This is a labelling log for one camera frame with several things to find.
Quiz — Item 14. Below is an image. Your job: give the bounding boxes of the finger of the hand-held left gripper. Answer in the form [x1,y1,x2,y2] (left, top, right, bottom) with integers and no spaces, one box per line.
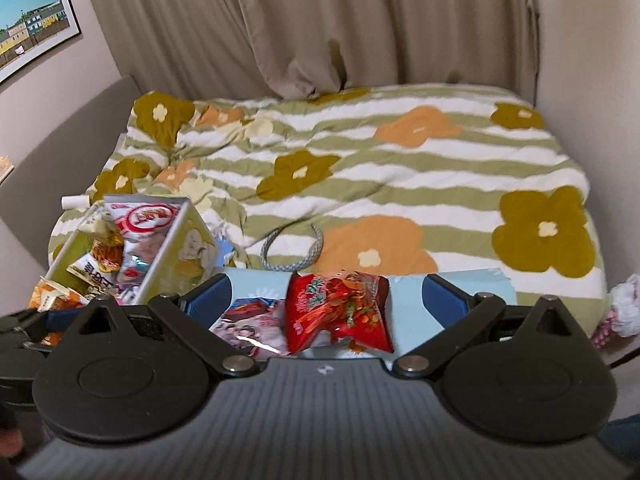
[0,307,85,348]

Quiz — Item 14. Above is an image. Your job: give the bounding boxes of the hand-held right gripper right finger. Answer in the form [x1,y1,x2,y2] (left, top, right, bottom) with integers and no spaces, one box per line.
[392,274,612,377]

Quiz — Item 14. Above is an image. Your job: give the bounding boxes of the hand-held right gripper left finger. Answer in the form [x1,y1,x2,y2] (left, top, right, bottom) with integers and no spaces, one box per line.
[47,274,260,376]

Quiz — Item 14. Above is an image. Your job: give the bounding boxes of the green cardboard box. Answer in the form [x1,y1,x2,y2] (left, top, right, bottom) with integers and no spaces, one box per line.
[47,199,218,306]

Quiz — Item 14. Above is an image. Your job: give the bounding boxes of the white pink snack packet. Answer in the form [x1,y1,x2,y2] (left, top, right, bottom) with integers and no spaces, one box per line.
[209,297,288,361]

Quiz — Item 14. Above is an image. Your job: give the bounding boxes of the white orange snack packet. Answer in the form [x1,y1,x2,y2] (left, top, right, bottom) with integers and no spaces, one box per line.
[67,255,121,293]

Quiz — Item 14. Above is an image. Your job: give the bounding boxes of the large white red snack packet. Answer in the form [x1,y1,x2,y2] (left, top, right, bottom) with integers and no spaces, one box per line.
[105,200,182,261]

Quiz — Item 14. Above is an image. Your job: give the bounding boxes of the floral striped blanket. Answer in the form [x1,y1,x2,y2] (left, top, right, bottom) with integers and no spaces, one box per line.
[47,82,608,311]

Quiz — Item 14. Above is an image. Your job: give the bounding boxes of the grey headboard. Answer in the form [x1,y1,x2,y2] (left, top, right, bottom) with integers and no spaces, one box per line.
[0,75,143,281]

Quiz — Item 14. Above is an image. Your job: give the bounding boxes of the pink white plastic bag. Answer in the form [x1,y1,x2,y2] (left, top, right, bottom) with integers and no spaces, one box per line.
[590,274,640,351]

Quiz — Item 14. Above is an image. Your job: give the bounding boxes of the person's blue trousers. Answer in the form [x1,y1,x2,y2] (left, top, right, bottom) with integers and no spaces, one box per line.
[597,412,640,463]

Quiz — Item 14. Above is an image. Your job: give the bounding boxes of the beige curtain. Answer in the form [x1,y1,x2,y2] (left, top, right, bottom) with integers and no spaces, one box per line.
[80,0,543,106]

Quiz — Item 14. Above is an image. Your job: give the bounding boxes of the braided cord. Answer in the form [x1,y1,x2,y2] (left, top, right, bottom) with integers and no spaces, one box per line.
[261,222,326,273]

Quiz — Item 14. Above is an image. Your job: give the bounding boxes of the wall poster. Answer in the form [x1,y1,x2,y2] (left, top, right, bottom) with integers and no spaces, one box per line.
[0,0,82,86]

